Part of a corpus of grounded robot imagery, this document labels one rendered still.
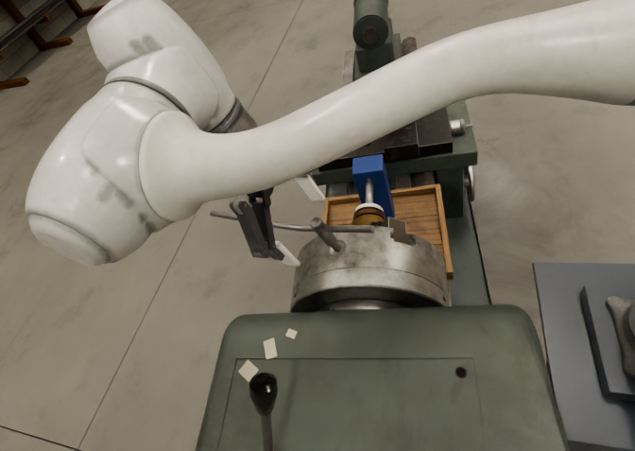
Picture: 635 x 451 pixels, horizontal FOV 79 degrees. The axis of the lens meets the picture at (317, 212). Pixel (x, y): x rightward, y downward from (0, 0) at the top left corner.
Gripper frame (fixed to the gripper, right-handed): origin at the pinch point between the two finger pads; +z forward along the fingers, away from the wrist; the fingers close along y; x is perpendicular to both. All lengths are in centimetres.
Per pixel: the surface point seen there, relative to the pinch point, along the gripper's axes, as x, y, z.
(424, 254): 16.7, -4.3, 15.0
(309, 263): -2.2, 2.9, 8.1
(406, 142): -2, -50, 30
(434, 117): 2, -67, 37
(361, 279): 9.8, 5.4, 7.4
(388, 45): -21, -105, 30
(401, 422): 21.4, 24.5, 6.7
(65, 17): -724, -444, 9
